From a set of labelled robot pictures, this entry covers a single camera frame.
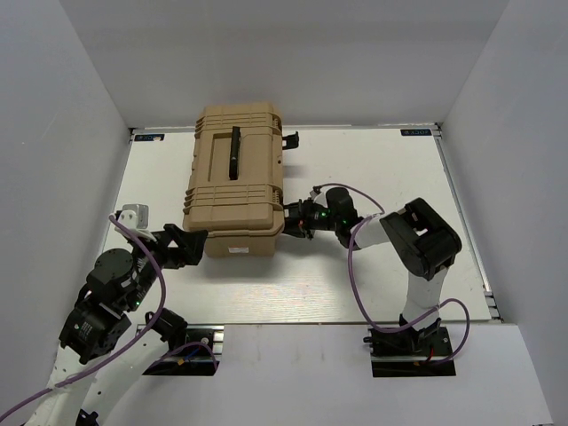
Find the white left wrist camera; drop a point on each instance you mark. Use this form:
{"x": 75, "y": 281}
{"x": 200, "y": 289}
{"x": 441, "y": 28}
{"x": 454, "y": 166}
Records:
{"x": 133, "y": 216}

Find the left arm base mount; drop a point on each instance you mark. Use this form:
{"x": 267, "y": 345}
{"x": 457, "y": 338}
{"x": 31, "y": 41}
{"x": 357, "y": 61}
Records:
{"x": 189, "y": 353}

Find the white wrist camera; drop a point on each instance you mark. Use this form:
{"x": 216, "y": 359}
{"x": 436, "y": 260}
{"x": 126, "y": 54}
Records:
{"x": 133, "y": 216}
{"x": 316, "y": 194}

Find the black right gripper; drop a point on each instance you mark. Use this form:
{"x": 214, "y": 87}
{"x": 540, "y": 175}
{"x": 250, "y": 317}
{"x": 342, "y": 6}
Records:
{"x": 299, "y": 224}

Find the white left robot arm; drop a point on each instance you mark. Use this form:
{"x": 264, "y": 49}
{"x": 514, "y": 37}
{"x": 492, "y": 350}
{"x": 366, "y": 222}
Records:
{"x": 91, "y": 374}

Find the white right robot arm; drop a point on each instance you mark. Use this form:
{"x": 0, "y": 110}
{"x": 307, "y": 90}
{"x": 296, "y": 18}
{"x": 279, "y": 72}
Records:
{"x": 424, "y": 242}

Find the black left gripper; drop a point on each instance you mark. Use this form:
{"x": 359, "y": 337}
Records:
{"x": 190, "y": 244}

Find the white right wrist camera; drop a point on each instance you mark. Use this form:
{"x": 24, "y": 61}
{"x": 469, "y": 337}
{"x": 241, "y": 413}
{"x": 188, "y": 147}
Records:
{"x": 316, "y": 194}

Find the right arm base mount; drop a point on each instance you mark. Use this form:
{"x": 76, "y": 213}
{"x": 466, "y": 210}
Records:
{"x": 398, "y": 356}

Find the tan plastic toolbox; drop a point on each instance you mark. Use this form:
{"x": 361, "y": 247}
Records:
{"x": 235, "y": 191}

